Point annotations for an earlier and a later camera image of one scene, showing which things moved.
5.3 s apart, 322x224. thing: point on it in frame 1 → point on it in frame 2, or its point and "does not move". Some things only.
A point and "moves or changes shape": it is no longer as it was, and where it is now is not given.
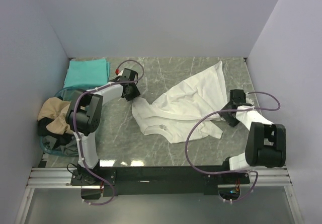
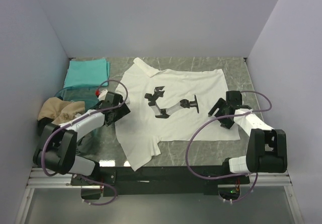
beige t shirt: x=56 y=108 does not move
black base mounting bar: x=155 y=181 does not move
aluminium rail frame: x=59 y=177 does not move
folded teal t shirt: x=82 y=74 does not move
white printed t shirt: x=171 y=115 moves or changes shape
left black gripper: x=136 y=93 → x=123 y=110
